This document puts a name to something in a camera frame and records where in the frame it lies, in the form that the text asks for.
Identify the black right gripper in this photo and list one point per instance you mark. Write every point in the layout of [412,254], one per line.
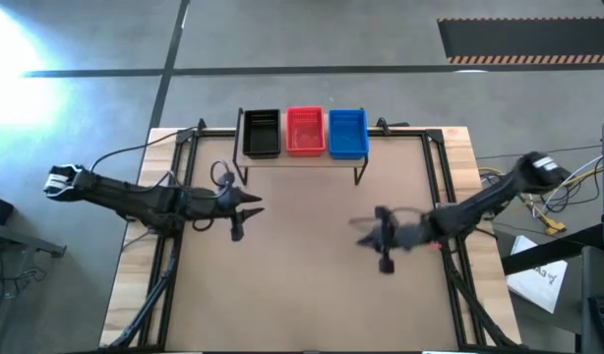
[403,233]

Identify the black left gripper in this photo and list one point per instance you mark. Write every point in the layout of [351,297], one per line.
[211,205]

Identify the black plastic slotted basket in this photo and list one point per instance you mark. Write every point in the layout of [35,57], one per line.
[261,134]

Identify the red plastic slotted basket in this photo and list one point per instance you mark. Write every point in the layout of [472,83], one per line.
[306,133]

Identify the blue plastic slotted basket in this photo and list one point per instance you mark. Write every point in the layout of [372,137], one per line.
[348,135]

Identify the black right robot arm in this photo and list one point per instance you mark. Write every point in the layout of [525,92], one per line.
[499,194]

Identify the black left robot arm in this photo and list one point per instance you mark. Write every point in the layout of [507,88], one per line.
[125,196]

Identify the small red tag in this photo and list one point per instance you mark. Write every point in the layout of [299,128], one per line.
[434,245]

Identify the white paper sheet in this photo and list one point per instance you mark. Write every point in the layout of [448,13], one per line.
[535,280]

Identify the black hazard-striped floor mat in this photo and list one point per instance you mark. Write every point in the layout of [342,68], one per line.
[528,39]

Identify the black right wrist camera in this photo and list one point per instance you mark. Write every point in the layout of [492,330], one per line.
[386,266]

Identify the black table frame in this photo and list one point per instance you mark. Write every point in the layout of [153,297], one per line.
[183,162]

